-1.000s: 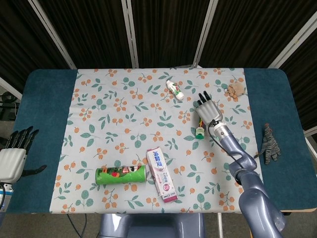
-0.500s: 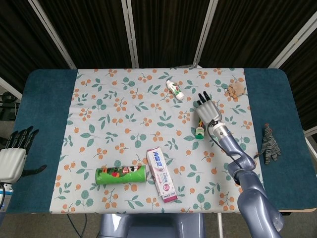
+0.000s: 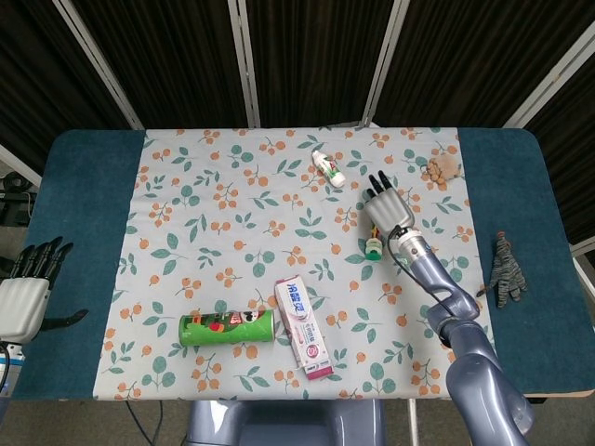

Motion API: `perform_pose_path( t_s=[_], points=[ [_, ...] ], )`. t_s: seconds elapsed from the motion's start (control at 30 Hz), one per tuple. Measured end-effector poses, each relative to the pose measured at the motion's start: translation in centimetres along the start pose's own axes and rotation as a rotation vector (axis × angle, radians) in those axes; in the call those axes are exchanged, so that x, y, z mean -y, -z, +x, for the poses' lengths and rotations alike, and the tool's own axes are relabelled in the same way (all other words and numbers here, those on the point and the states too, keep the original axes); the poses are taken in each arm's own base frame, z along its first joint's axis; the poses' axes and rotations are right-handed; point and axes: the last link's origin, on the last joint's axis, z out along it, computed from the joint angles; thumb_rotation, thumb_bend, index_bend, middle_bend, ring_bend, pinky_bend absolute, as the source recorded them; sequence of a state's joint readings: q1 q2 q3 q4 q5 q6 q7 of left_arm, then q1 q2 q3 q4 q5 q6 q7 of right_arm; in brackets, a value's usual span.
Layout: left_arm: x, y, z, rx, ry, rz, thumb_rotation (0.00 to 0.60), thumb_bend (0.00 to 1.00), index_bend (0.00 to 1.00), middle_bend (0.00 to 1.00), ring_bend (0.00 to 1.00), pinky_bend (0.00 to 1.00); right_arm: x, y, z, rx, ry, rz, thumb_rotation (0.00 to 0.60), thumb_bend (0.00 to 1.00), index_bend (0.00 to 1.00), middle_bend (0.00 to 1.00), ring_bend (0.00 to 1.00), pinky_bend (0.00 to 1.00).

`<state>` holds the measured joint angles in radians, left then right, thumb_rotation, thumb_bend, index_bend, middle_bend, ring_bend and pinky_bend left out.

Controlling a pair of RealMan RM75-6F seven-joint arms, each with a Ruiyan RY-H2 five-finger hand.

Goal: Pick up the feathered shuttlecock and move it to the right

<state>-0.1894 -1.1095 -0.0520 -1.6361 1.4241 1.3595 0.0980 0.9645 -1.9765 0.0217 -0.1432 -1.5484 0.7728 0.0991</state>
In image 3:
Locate blue cable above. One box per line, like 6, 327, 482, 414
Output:
124, 400, 165, 446

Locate blue felt table cover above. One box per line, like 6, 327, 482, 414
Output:
9, 128, 577, 403

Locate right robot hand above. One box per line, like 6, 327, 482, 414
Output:
363, 170, 416, 238

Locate green chips can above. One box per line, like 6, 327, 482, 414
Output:
178, 309, 277, 348

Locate floral tablecloth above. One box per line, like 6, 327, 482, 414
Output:
92, 125, 506, 401

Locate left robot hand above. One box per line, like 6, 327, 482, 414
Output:
0, 236, 89, 344

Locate striped knitted toy animal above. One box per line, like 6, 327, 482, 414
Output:
476, 230, 530, 309

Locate brown plush toy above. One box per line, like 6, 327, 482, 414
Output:
421, 155, 463, 190

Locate folding screen partition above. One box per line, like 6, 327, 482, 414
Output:
0, 0, 595, 245

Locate small white bottle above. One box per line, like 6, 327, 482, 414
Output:
311, 150, 347, 189

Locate colourful feather shuttlecock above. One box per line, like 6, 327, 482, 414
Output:
364, 224, 385, 261

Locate pink toothpaste box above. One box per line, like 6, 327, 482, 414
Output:
273, 275, 336, 382

